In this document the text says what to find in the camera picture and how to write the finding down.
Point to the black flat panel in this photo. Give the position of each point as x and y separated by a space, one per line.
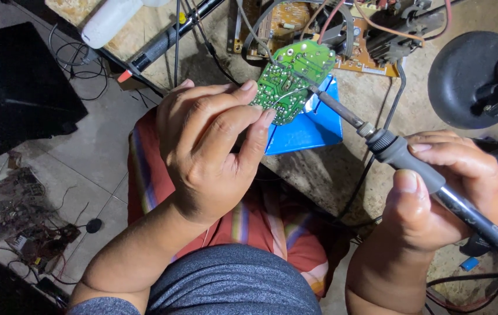
13 92

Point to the person's right hand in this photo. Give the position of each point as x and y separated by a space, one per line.
445 205

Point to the brown circuit board with components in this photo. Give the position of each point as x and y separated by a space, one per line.
362 39

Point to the heap of old circuit boards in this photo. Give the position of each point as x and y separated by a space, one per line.
13 214

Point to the person's left hand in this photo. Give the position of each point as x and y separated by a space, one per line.
196 148

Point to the black round lamp base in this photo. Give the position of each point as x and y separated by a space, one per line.
471 78

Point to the black probe with red tip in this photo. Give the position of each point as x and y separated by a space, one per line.
166 41

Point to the blue folded cardboard stand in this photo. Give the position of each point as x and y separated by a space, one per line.
310 127

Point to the green circuit board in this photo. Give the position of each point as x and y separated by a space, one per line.
294 76

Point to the striped orange cloth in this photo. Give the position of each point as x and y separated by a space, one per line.
266 223

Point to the white plastic bottle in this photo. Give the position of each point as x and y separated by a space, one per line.
109 19

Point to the grey shirt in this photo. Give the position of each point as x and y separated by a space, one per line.
227 282

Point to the chipboard panel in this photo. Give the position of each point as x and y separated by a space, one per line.
96 30

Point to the grey soldering iron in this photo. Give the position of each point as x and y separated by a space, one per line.
410 159

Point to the small blue component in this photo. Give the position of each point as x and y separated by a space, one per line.
469 264

